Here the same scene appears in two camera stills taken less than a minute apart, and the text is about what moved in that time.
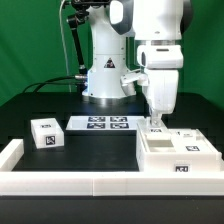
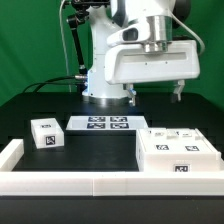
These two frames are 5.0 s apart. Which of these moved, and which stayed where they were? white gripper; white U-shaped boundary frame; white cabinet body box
Moved: white gripper
Stayed: white U-shaped boundary frame; white cabinet body box
